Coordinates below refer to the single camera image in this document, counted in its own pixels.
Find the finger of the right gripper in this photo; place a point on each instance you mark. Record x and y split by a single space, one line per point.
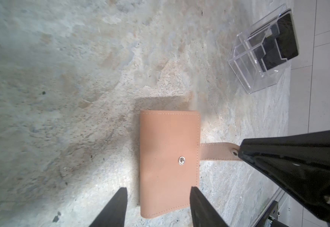
299 164

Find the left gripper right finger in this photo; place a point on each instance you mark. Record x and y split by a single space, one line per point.
202 212

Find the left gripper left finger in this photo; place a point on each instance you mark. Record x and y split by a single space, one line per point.
113 214

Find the clear acrylic card stand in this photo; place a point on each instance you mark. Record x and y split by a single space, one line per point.
243 60

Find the black VIP credit card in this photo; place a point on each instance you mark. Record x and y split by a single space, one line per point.
267 54

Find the black credit card behind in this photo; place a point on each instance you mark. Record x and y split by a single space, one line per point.
287 40

